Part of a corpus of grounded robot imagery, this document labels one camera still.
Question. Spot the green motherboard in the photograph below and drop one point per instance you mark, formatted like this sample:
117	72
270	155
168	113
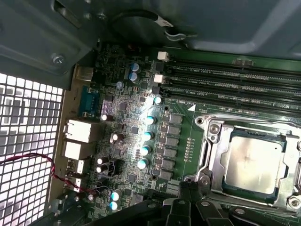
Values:
131	113

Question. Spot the grey open PC case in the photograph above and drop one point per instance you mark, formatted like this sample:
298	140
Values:
35	35

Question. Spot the blue serial port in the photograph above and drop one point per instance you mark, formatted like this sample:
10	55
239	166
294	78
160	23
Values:
90	101

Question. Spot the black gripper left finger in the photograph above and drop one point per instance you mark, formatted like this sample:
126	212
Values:
181	212

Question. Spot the black RAM slot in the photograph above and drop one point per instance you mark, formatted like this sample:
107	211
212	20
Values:
223	65
223	80
235	103
223	93

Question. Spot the silver CPU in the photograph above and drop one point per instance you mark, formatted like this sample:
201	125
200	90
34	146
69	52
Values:
254	162

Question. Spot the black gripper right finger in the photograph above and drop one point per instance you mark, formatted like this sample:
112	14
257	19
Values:
204	214

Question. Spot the silver ethernet port block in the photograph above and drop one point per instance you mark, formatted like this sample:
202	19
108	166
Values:
78	130

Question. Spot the silver rear port block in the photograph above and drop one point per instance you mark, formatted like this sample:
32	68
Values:
74	149

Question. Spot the CPU socket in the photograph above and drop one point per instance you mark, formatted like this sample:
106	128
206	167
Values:
200	124

